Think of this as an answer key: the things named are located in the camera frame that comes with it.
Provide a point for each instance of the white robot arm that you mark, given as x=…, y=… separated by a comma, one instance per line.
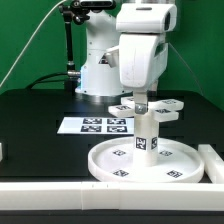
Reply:
x=128, y=52

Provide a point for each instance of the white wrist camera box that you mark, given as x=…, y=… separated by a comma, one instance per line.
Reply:
x=146, y=18

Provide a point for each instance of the white cross-shaped table base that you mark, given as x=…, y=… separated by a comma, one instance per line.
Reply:
x=161, y=111

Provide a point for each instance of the white marker tag sheet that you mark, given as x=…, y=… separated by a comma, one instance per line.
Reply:
x=96, y=125

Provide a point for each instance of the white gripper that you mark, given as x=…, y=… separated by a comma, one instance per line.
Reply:
x=141, y=58

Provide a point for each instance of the white round table top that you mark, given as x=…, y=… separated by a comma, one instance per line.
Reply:
x=117, y=160

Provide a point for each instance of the white fence rail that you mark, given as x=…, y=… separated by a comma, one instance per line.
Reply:
x=213, y=163
x=118, y=196

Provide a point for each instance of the white right fence rail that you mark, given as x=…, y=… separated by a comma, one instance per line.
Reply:
x=213, y=163

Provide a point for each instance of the white front fence rail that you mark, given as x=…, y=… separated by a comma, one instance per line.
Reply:
x=118, y=196

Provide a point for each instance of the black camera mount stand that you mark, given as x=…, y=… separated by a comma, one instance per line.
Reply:
x=70, y=43

